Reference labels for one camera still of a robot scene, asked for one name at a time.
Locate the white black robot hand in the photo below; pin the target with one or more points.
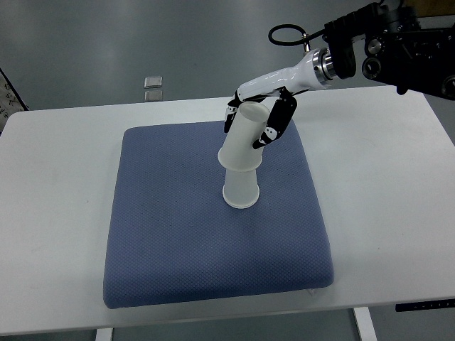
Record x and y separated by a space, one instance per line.
313 72

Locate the white paper cup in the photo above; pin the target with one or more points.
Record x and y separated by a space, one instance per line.
237 153
240 189

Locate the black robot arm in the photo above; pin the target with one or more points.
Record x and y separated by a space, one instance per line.
397 50

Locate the cardboard box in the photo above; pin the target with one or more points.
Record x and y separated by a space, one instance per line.
430 8

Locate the white paper cup on cushion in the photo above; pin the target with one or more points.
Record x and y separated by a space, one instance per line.
240 189

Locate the upper metal floor plate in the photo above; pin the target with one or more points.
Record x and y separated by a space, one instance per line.
153 82

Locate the metal floor plate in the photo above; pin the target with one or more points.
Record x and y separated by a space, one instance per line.
153 96
153 82

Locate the lower metal floor plate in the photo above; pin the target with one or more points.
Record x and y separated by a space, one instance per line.
153 96

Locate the blue fabric cushion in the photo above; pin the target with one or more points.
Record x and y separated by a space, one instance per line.
172 237

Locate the white right table leg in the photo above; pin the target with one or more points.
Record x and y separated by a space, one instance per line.
364 324

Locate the white table leg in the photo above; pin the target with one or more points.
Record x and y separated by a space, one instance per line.
104 334
364 324

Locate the black table control panel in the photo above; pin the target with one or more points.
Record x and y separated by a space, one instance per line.
425 305

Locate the patterned object at left edge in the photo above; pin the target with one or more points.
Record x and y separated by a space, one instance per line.
11 101

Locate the white left table leg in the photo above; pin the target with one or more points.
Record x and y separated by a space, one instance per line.
104 334

